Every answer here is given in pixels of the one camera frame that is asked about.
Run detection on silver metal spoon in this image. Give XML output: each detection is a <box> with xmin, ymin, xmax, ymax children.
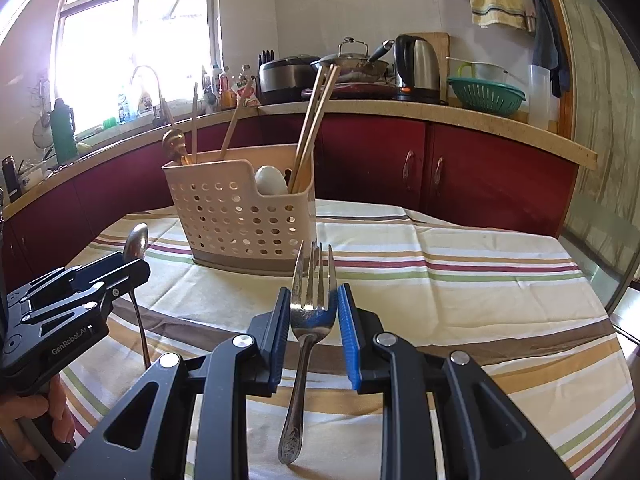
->
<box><xmin>122</xmin><ymin>222</ymin><xmax>151</xmax><ymax>368</ymax></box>

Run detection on wooden framed glass door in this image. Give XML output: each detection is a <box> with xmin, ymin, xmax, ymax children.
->
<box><xmin>551</xmin><ymin>0</ymin><xmax>639</xmax><ymax>312</ymax></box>

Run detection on beige perforated utensil caddy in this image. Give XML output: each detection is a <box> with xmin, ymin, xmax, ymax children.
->
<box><xmin>163</xmin><ymin>144</ymin><xmax>318</xmax><ymax>276</ymax></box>

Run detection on green thermos flask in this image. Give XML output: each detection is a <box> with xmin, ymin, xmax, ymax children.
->
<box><xmin>50</xmin><ymin>98</ymin><xmax>78</xmax><ymax>165</ymax></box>

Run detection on black rice cooker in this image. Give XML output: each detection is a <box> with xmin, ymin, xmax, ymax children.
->
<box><xmin>258</xmin><ymin>55</ymin><xmax>319</xmax><ymax>105</ymax></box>

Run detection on person's left hand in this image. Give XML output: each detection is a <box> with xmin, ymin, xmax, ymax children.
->
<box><xmin>0</xmin><ymin>375</ymin><xmax>75</xmax><ymax>462</ymax></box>

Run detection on dark red kitchen cabinets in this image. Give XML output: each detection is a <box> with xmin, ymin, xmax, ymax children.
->
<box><xmin>1</xmin><ymin>114</ymin><xmax>578</xmax><ymax>289</ymax></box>

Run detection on steel wok with lid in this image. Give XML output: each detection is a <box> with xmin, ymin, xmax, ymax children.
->
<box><xmin>310</xmin><ymin>37</ymin><xmax>395</xmax><ymax>84</ymax></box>

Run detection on striped tablecloth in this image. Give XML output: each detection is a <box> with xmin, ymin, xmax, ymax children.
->
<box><xmin>61</xmin><ymin>200</ymin><xmax>638</xmax><ymax>479</ymax></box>

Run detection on wooden cutting board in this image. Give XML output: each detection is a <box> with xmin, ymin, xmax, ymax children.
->
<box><xmin>414</xmin><ymin>32</ymin><xmax>450</xmax><ymax>102</ymax></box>

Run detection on teal plastic colander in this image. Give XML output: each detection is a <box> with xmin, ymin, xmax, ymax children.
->
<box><xmin>448</xmin><ymin>76</ymin><xmax>526</xmax><ymax>117</ymax></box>

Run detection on hanging mesh strainer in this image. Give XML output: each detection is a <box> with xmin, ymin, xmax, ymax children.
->
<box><xmin>32</xmin><ymin>76</ymin><xmax>53</xmax><ymax>150</ymax></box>

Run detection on dark blue hanging cloth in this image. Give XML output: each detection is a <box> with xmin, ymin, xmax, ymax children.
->
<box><xmin>533</xmin><ymin>0</ymin><xmax>570</xmax><ymax>99</ymax></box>

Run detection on red induction cooktop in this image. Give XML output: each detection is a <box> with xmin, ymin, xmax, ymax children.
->
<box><xmin>331</xmin><ymin>82</ymin><xmax>396</xmax><ymax>100</ymax></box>

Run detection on orange sauce bottle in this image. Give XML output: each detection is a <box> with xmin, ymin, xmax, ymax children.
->
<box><xmin>218</xmin><ymin>66</ymin><xmax>236</xmax><ymax>110</ymax></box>

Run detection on dark travel mug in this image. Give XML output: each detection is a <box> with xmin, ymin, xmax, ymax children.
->
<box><xmin>2</xmin><ymin>155</ymin><xmax>22</xmax><ymax>203</ymax></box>

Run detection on knife block with knives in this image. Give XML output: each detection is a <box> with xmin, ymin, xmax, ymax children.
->
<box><xmin>258</xmin><ymin>50</ymin><xmax>276</xmax><ymax>93</ymax></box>

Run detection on chrome sink faucet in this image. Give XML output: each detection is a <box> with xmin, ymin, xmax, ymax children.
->
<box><xmin>130</xmin><ymin>65</ymin><xmax>166</xmax><ymax>127</ymax></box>

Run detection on white ceramic spoon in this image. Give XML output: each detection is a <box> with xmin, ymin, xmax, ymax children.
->
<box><xmin>255</xmin><ymin>165</ymin><xmax>288</xmax><ymax>196</ymax></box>

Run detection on beige stone countertop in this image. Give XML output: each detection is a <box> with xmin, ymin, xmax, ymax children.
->
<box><xmin>0</xmin><ymin>97</ymin><xmax>599</xmax><ymax>221</ymax></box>

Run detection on translucent plastic container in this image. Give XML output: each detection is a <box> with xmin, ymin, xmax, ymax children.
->
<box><xmin>528</xmin><ymin>64</ymin><xmax>551</xmax><ymax>130</ymax></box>

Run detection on red white snack bag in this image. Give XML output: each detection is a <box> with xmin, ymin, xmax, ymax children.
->
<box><xmin>232</xmin><ymin>79</ymin><xmax>260</xmax><ymax>107</ymax></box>

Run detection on blue label bottle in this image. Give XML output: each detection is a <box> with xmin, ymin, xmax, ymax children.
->
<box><xmin>118</xmin><ymin>93</ymin><xmax>130</xmax><ymax>124</ymax></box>

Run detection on stainless electric kettle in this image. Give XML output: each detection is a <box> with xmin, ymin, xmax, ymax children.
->
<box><xmin>393</xmin><ymin>34</ymin><xmax>440</xmax><ymax>104</ymax></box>

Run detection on window with white frame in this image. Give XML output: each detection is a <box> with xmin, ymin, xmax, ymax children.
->
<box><xmin>51</xmin><ymin>0</ymin><xmax>219</xmax><ymax>130</ymax></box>

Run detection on gold metal spoon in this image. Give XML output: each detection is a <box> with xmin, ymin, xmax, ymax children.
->
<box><xmin>162</xmin><ymin>128</ymin><xmax>191</xmax><ymax>165</ymax></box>

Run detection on silver metal fork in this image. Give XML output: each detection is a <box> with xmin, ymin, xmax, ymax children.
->
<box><xmin>278</xmin><ymin>240</ymin><xmax>337</xmax><ymax>465</ymax></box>

